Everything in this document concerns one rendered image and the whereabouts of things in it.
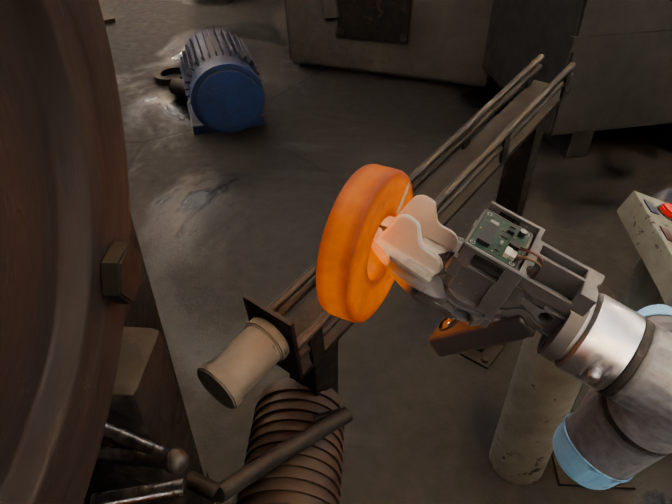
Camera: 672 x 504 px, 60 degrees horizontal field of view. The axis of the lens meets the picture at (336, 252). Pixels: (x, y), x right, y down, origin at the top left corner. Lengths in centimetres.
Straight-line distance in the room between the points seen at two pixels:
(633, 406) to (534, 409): 65
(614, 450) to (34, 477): 49
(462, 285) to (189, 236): 153
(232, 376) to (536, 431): 74
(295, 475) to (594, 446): 34
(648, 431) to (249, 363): 38
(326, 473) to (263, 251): 118
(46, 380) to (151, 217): 187
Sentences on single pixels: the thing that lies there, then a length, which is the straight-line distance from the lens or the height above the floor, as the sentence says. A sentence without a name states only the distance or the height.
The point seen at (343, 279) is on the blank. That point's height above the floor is 84.
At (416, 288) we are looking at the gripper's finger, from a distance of 52.
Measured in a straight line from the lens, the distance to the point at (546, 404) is 117.
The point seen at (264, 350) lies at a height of 69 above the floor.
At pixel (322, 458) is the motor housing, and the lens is 77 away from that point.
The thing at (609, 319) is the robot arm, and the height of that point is 84.
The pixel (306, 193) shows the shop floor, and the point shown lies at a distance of 211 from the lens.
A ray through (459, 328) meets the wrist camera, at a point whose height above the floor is 77.
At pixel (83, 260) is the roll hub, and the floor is 105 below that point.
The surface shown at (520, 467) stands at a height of 7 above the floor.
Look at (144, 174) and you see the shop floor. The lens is 233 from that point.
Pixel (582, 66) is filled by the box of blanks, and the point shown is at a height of 38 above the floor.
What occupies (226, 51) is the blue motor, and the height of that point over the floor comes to 32.
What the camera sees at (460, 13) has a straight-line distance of 281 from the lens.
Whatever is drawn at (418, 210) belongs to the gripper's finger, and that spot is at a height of 87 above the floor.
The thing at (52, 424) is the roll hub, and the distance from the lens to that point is 23.
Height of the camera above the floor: 119
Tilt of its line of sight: 40 degrees down
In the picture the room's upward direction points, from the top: straight up
